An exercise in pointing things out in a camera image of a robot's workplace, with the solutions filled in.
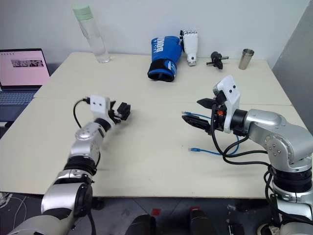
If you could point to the steel cup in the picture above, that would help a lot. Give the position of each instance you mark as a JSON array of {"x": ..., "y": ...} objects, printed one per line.
[{"x": 246, "y": 58}]

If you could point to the black clamp tool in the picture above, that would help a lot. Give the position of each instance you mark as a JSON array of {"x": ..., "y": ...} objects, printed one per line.
[{"x": 217, "y": 60}]

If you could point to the white robotic hand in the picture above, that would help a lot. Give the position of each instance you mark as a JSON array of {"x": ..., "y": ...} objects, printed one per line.
[{"x": 190, "y": 42}]

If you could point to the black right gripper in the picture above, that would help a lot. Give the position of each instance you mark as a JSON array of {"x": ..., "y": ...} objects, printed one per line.
[{"x": 218, "y": 115}]

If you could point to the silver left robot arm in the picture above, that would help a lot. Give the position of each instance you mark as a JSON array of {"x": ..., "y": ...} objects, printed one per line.
[{"x": 83, "y": 147}]

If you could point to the grey partition panel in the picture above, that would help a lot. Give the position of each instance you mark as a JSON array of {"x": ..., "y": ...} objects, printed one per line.
[{"x": 296, "y": 61}]

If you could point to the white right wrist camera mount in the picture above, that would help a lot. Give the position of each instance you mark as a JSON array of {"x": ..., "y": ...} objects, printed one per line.
[{"x": 231, "y": 98}]

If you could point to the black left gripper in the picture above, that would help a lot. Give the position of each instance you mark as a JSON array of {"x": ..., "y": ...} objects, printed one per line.
[{"x": 113, "y": 114}]

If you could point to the open laptop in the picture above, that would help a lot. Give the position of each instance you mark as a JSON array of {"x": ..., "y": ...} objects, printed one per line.
[{"x": 19, "y": 80}]

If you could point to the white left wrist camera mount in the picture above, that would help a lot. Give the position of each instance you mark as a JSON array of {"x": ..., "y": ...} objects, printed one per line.
[{"x": 99, "y": 104}]

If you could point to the dark rounded shape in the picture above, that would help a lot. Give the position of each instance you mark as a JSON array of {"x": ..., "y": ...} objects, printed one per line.
[
  {"x": 201, "y": 222},
  {"x": 141, "y": 225}
]

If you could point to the blue boxing glove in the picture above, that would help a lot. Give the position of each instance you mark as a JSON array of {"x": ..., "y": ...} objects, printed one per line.
[{"x": 165, "y": 58}]

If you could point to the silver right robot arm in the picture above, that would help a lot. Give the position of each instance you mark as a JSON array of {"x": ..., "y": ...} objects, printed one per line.
[{"x": 276, "y": 137}]

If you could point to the clear bottle with green cap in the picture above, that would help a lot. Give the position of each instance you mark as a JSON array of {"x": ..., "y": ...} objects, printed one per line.
[{"x": 94, "y": 34}]

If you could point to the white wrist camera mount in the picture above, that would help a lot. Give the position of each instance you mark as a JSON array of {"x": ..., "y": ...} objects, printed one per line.
[
  {"x": 99, "y": 104},
  {"x": 231, "y": 98}
]

